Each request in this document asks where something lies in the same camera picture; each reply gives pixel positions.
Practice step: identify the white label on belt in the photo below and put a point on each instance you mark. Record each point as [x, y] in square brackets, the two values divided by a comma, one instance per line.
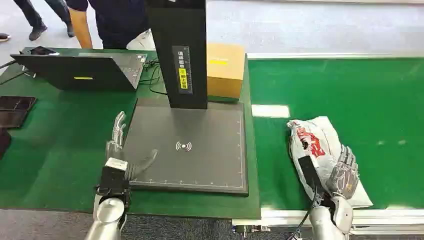
[270, 111]

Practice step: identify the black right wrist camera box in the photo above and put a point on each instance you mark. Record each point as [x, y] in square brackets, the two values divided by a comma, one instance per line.
[310, 172]

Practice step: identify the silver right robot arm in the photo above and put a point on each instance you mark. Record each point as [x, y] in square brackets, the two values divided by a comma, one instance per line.
[328, 220]

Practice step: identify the green conveyor belt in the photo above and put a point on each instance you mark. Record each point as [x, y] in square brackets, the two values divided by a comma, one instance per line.
[348, 92]

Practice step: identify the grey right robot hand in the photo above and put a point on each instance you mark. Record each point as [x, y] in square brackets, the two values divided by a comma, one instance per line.
[344, 180]

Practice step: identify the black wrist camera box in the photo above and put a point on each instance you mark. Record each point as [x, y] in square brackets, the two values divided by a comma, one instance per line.
[310, 172]
[112, 179]

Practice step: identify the person's shoe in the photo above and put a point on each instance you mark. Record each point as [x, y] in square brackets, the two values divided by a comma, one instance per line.
[4, 37]

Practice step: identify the brown cardboard box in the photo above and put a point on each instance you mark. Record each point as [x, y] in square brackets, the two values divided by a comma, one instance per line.
[225, 71]

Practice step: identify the person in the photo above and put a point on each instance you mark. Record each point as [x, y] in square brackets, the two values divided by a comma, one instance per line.
[116, 23]
[36, 16]

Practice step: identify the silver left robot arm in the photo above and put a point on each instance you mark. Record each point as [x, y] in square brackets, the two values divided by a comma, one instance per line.
[107, 215]

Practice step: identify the silver conveyor frame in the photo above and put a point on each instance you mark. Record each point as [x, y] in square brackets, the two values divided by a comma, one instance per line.
[381, 220]

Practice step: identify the black open laptop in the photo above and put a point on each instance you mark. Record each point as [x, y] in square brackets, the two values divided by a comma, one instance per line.
[82, 71]

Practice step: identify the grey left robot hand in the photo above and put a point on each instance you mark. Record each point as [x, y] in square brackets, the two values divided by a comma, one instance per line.
[116, 149]

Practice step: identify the green table mat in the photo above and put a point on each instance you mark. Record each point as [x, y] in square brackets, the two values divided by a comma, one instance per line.
[63, 149]

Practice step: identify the white plastic parcel red print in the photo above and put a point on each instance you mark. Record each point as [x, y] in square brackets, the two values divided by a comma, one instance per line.
[314, 145]

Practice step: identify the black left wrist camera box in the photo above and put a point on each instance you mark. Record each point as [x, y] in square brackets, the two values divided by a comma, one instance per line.
[112, 179]

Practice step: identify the black scanner stand with column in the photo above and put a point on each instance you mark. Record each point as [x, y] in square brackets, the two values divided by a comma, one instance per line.
[198, 149]

